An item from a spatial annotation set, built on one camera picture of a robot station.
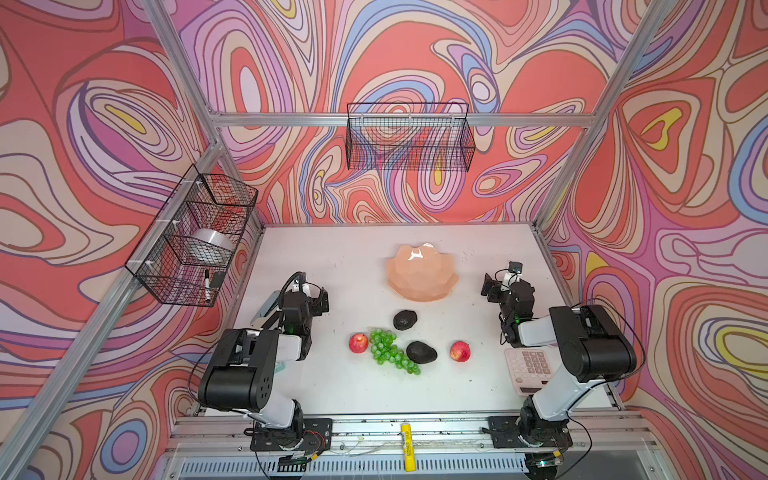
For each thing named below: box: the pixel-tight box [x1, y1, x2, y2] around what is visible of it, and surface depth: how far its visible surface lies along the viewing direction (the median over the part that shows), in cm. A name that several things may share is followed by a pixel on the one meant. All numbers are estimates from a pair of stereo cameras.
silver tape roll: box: [183, 228, 234, 266], surface depth 74 cm
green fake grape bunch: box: [369, 328, 421, 375], surface depth 85 cm
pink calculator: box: [504, 348, 553, 396], surface depth 84 cm
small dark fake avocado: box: [393, 310, 417, 331], surface depth 92 cm
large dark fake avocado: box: [406, 341, 438, 364], surface depth 84 cm
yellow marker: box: [401, 423, 417, 472], surface depth 72 cm
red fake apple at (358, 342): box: [349, 333, 369, 354], surface depth 87 cm
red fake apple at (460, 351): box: [450, 340, 471, 362], surface depth 85 cm
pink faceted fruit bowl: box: [386, 243, 460, 302], surface depth 106 cm
